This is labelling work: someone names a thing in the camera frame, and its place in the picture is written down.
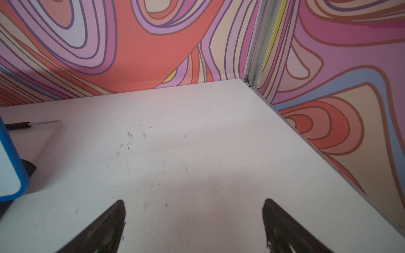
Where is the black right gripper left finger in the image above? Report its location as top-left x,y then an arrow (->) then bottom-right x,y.
58,200 -> 126,253

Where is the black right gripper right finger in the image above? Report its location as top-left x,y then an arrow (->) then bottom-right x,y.
262,199 -> 332,253

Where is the whiteboard with PEAR text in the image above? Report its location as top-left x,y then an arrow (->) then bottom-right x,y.
0,116 -> 62,216

